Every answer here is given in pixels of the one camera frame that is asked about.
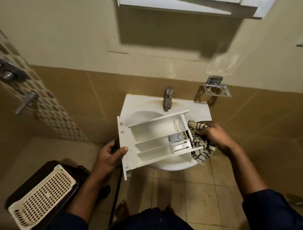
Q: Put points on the chrome toilet sprayer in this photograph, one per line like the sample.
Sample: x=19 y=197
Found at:
x=294 y=199

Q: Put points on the white mirror cabinet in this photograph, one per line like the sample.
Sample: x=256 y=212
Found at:
x=189 y=6

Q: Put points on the dark plastic stool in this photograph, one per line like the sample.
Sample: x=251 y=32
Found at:
x=82 y=175

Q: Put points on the white ceramic sink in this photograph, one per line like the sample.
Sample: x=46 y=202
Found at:
x=142 y=106

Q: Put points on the person's right forearm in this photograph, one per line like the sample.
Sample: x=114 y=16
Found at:
x=260 y=184

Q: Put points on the person's left forearm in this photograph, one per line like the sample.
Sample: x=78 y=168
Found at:
x=80 y=201

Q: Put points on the dark floor threshold strip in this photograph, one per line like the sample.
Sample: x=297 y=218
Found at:
x=116 y=196

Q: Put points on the person's right hand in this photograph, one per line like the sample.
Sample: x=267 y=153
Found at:
x=217 y=137

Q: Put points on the chrome sink faucet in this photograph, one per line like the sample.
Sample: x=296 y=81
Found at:
x=168 y=99

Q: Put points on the person's dark trousers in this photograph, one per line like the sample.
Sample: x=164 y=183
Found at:
x=151 y=220

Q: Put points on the black-lined patterned cloth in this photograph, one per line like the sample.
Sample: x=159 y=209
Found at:
x=200 y=144

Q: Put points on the chrome wall toothbrush holder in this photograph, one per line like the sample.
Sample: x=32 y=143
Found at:
x=207 y=90

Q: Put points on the person's left foot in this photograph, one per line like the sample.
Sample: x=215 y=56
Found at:
x=122 y=211

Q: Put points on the white perforated plastic basket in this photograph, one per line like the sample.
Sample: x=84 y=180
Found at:
x=42 y=196

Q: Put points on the white detergent drawer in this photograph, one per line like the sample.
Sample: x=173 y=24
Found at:
x=151 y=128

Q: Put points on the person's left hand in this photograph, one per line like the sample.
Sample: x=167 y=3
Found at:
x=109 y=158

